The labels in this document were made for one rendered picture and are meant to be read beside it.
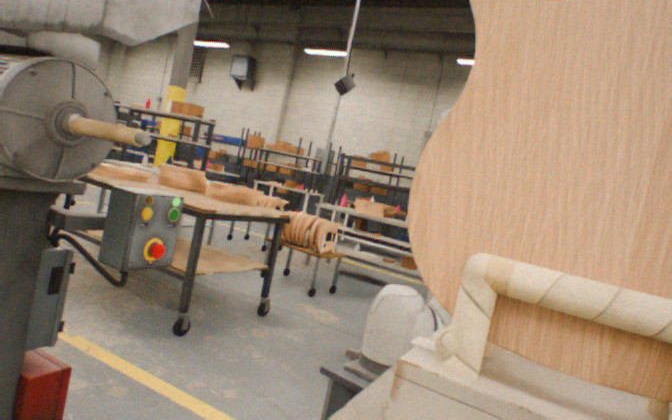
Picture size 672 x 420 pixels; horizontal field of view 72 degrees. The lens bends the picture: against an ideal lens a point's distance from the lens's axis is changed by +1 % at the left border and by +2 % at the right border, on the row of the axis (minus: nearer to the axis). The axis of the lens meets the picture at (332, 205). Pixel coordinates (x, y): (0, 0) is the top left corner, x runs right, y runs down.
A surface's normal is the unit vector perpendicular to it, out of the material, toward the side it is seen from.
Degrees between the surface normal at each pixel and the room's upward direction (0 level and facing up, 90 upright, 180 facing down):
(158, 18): 90
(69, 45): 90
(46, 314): 90
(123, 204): 90
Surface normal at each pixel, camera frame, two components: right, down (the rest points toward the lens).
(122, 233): -0.45, -0.04
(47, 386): 0.87, 0.21
